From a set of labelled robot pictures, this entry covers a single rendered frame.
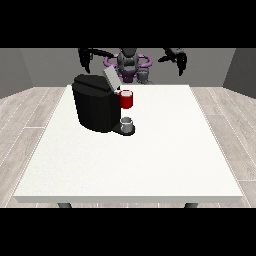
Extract black coffee machine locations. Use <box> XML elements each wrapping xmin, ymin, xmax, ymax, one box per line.
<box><xmin>71</xmin><ymin>73</ymin><xmax>136</xmax><ymax>136</ymax></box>

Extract pale grey machine lid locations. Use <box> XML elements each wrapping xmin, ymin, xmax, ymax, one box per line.
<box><xmin>101</xmin><ymin>65</ymin><xmax>122</xmax><ymax>91</ymax></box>

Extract grey robot trunk purple rings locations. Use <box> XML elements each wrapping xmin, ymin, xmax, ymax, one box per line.
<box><xmin>103</xmin><ymin>48</ymin><xmax>154</xmax><ymax>84</ymax></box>

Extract small grey coffee pod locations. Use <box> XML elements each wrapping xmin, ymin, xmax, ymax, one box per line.
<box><xmin>136</xmin><ymin>68</ymin><xmax>150</xmax><ymax>84</ymax></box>

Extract red pod holder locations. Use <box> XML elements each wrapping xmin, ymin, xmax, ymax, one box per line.
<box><xmin>118</xmin><ymin>89</ymin><xmax>135</xmax><ymax>110</ymax></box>

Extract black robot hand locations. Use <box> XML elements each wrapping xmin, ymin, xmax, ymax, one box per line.
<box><xmin>77</xmin><ymin>48</ymin><xmax>116</xmax><ymax>74</ymax></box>
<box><xmin>157</xmin><ymin>48</ymin><xmax>188</xmax><ymax>77</ymax></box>

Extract small grey cup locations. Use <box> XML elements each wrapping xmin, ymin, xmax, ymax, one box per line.
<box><xmin>119</xmin><ymin>116</ymin><xmax>135</xmax><ymax>134</ymax></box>

